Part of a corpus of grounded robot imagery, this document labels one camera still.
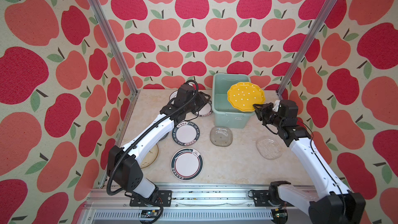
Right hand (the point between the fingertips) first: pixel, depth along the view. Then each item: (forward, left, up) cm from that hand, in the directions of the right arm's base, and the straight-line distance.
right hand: (257, 103), depth 76 cm
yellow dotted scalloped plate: (+6, +6, -2) cm, 9 cm away
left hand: (-1, +22, +2) cm, 22 cm away
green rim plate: (-6, +37, -26) cm, 46 cm away
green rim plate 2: (+14, +26, -27) cm, 40 cm away
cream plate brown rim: (-23, +55, -27) cm, 65 cm away
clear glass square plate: (-5, +15, -28) cm, 32 cm away
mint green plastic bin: (-1, +15, -11) cm, 18 cm away
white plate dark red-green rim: (-24, +34, -28) cm, 50 cm away
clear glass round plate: (-9, -14, -29) cm, 33 cm away
